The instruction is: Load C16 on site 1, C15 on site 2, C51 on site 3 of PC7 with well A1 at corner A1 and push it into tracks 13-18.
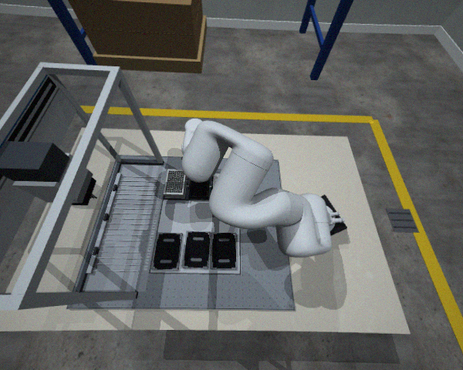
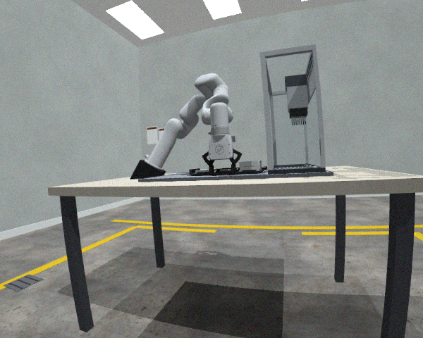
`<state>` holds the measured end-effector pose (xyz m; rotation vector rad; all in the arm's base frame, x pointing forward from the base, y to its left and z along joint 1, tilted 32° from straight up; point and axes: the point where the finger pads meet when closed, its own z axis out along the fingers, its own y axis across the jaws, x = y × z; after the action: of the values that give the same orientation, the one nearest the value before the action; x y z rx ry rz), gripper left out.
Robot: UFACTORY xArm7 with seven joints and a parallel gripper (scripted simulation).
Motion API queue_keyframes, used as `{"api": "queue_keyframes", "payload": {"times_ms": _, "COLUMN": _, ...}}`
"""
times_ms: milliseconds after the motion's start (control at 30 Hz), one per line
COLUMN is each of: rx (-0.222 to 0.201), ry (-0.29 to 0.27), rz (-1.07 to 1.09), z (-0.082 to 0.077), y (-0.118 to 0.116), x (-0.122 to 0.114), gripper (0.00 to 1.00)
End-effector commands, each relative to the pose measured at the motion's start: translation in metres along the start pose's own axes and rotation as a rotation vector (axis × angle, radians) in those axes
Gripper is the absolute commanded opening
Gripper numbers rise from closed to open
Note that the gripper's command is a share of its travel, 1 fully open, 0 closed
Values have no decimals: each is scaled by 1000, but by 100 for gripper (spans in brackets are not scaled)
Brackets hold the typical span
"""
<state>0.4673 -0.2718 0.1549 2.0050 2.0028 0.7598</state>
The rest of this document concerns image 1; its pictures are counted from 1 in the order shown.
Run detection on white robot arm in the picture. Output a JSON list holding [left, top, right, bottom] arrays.
[[181, 119, 345, 257]]

